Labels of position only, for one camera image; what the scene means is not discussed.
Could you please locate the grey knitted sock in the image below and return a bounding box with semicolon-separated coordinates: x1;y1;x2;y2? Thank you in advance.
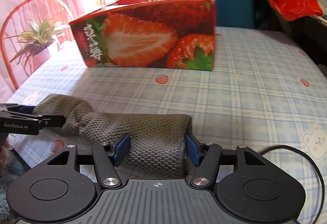
33;94;192;178

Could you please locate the person's left hand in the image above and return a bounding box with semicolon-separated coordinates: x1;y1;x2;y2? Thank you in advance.
0;140;12;176

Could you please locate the red strawberry cardboard box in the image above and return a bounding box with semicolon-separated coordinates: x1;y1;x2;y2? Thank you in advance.
70;0;216;71

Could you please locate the pink printed backdrop curtain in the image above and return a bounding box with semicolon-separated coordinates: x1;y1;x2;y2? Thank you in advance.
1;0;116;102

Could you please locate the black cable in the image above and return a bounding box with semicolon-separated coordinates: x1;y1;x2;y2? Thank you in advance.
259;145;325;224

